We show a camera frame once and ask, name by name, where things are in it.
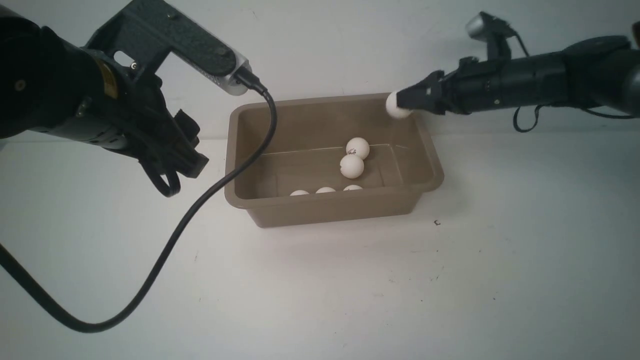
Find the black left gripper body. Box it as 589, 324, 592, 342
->
80, 50, 186, 177

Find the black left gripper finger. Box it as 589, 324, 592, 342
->
173, 110, 209, 179

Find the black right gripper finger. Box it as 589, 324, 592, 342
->
396, 70, 446, 113

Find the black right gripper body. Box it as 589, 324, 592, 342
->
440, 55, 566, 114

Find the white ball with logo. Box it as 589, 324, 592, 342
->
339, 153, 365, 179

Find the tan plastic bin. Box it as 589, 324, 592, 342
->
224, 93, 445, 228

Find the white ball table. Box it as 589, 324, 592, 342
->
290, 189, 310, 196

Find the white ball plain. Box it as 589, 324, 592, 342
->
343, 184, 363, 191

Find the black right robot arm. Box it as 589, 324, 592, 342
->
391, 12, 639, 119

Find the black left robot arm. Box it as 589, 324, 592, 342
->
1, 11, 208, 178

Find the right camera cable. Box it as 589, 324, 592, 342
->
510, 30, 640, 133

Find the camera cable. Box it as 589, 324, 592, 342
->
510, 30, 640, 133
0, 70, 278, 334

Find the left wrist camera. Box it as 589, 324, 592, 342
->
86, 0, 251, 96

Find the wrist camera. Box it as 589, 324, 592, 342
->
465, 11, 517, 60
86, 0, 251, 96

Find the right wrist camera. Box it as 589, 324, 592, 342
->
465, 11, 517, 60

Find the left camera cable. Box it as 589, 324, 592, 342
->
0, 70, 278, 334

